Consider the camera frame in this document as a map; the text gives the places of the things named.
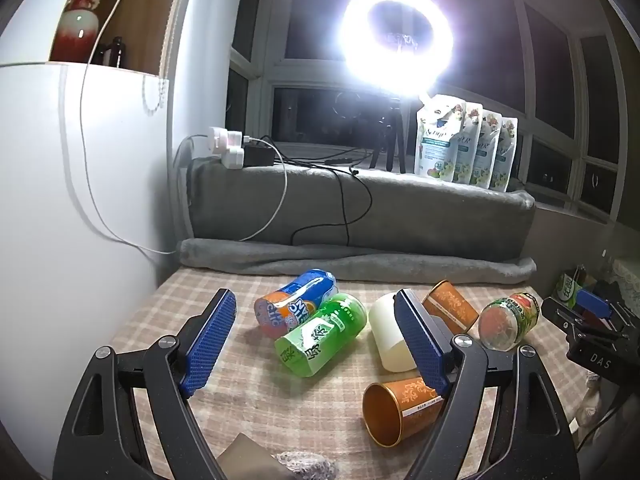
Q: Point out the black power adapter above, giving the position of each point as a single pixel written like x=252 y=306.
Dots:
x=258 y=155

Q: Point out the orange paper cup far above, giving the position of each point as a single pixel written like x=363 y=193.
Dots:
x=445 y=302

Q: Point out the cream white plastic cup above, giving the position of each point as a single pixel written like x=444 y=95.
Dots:
x=392 y=348

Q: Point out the grey knitted object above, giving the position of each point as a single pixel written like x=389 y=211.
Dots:
x=307 y=465

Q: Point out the checkered beige table cloth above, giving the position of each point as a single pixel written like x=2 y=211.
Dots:
x=250 y=392

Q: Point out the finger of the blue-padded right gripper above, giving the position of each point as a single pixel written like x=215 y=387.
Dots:
x=528 y=437

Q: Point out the black tripod stand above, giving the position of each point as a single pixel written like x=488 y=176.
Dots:
x=389 y=136

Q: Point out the clear cup with fruit label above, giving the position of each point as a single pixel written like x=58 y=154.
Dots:
x=504 y=322

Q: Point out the brown cardboard piece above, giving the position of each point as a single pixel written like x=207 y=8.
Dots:
x=245 y=459

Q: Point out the red white ceramic vase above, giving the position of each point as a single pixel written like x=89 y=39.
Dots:
x=76 y=33

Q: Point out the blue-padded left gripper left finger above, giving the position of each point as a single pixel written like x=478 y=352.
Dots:
x=101 y=436

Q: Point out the orange paper cup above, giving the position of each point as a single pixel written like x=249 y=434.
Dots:
x=396 y=411
x=445 y=302

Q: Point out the grey sofa back cushion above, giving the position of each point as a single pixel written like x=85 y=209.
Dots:
x=371 y=209

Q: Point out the white power strip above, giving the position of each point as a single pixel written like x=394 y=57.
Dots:
x=228 y=145

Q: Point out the orange paper cup near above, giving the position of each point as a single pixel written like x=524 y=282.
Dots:
x=396 y=411

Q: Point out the bright ring light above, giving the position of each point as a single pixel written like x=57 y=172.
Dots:
x=398 y=47

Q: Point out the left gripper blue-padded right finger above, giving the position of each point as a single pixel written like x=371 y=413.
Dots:
x=599 y=307

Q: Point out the white refill pouch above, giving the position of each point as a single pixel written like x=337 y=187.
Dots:
x=504 y=155
x=467 y=142
x=438 y=125
x=486 y=149

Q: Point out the green paper shopping bag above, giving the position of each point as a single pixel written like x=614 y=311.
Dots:
x=569 y=284

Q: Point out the dark brown glass bottle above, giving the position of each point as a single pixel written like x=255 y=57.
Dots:
x=115 y=53

